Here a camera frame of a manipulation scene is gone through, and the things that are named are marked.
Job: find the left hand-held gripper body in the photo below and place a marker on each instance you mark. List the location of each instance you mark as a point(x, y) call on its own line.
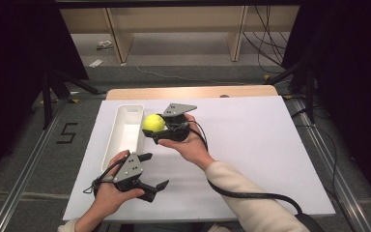
point(129, 170)

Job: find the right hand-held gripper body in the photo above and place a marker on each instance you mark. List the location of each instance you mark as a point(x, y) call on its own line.
point(175, 127)

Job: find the yellow tennis ball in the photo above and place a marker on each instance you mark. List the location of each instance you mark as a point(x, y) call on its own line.
point(153, 122)

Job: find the white plastic bin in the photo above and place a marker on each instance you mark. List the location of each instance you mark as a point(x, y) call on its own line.
point(125, 133)

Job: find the person's right hand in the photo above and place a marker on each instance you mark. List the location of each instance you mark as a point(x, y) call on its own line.
point(191, 148)

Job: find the person's left hand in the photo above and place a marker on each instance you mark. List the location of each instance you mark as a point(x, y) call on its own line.
point(109, 196)

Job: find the white foam board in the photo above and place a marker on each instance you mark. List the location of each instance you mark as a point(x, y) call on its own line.
point(254, 145)

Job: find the white paper scrap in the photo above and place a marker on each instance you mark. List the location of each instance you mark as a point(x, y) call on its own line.
point(96, 63)

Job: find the small white floor device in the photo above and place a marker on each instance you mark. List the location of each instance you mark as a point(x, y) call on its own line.
point(104, 44)

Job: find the wooden shelf unit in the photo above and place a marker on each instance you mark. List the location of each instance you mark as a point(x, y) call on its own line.
point(180, 19)

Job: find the black metal stand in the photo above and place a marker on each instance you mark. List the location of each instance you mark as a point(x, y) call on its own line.
point(309, 93)
point(46, 100)

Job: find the black curtain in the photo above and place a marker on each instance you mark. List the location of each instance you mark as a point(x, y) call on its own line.
point(19, 64)
point(351, 80)

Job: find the metal floor rail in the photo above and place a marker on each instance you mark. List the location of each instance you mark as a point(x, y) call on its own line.
point(29, 174)
point(335, 174)

